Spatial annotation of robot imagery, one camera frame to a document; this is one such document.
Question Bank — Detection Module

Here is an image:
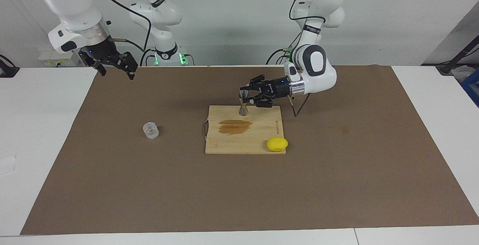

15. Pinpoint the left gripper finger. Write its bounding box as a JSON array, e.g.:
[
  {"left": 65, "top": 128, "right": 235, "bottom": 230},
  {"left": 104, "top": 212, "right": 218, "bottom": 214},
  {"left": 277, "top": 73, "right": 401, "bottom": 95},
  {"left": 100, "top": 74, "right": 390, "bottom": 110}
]
[
  {"left": 250, "top": 93, "right": 273, "bottom": 108},
  {"left": 240, "top": 74, "right": 266, "bottom": 92}
]

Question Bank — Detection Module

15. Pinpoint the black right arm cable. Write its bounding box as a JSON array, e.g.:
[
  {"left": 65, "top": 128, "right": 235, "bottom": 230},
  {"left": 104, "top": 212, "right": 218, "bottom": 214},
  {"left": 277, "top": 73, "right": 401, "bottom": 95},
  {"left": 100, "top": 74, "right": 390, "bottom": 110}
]
[{"left": 87, "top": 0, "right": 152, "bottom": 53}]

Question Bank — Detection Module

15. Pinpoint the black base cable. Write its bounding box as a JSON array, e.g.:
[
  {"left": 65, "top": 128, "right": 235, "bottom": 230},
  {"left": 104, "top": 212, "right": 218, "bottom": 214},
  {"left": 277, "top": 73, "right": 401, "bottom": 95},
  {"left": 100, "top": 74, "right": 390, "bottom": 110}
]
[
  {"left": 266, "top": 32, "right": 302, "bottom": 65},
  {"left": 140, "top": 49, "right": 157, "bottom": 67}
]

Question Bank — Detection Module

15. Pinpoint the black table clamp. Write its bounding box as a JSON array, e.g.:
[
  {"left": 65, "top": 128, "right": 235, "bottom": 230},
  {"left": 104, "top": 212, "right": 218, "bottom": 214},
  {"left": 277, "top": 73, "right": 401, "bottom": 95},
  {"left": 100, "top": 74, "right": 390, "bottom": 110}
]
[{"left": 0, "top": 54, "right": 20, "bottom": 78}]

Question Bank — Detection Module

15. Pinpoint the black stand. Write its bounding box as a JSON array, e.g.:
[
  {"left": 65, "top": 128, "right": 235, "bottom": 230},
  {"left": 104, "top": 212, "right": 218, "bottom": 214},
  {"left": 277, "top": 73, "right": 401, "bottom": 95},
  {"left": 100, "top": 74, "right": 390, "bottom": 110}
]
[{"left": 436, "top": 36, "right": 479, "bottom": 75}]

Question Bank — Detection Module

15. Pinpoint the clear glass cup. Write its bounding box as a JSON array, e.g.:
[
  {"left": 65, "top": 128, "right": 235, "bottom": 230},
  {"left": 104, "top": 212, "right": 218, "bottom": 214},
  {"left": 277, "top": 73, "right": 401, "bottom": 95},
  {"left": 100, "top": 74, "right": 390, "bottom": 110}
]
[{"left": 143, "top": 122, "right": 160, "bottom": 140}]

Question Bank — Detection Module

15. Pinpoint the steel jigger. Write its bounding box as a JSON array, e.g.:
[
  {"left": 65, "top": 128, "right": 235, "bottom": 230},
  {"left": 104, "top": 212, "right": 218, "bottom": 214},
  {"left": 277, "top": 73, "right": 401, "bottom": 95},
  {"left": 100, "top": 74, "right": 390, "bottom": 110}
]
[{"left": 238, "top": 91, "right": 250, "bottom": 117}]

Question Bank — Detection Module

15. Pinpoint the yellow lemon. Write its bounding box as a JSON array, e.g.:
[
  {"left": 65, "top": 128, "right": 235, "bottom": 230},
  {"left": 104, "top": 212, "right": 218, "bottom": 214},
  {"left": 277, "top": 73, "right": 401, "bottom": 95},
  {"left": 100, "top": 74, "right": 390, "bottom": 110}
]
[{"left": 266, "top": 137, "right": 289, "bottom": 152}]

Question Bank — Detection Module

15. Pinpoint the white socket box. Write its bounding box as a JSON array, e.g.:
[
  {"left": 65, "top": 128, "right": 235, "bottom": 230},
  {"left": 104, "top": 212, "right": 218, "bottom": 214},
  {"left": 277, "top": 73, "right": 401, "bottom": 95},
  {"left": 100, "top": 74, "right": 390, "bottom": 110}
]
[{"left": 39, "top": 50, "right": 81, "bottom": 67}]

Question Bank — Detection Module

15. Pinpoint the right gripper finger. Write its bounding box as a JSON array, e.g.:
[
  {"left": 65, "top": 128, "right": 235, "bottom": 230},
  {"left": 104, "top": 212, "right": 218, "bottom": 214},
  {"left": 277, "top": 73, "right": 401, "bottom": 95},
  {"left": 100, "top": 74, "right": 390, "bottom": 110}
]
[
  {"left": 113, "top": 52, "right": 138, "bottom": 80},
  {"left": 92, "top": 60, "right": 107, "bottom": 77}
]

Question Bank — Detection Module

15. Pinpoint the brown table mat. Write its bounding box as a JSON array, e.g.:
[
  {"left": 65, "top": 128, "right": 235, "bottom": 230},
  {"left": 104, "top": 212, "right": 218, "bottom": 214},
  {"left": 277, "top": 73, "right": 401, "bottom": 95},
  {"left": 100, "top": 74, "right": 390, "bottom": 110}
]
[{"left": 21, "top": 65, "right": 479, "bottom": 235}]

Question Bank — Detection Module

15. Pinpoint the white paper sticker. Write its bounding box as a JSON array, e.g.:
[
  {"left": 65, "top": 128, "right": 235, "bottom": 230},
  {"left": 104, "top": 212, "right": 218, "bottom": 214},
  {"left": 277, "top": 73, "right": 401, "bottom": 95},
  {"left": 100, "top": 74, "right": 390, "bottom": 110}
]
[{"left": 0, "top": 155, "right": 17, "bottom": 175}]

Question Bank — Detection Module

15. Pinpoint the wooden cutting board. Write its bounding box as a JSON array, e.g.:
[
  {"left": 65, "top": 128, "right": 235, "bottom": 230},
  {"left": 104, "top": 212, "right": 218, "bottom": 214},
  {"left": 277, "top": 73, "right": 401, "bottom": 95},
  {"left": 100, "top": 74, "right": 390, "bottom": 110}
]
[{"left": 202, "top": 105, "right": 287, "bottom": 155}]

